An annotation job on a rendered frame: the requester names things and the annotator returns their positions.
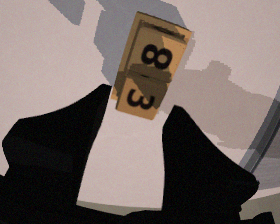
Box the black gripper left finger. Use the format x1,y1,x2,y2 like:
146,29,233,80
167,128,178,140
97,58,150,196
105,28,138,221
2,84,112,209

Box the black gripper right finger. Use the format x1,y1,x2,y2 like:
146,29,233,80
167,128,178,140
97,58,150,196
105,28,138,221
161,105,259,224

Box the tan cube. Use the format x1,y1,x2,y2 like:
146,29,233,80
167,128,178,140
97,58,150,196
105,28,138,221
115,68,168,120
127,22,187,83

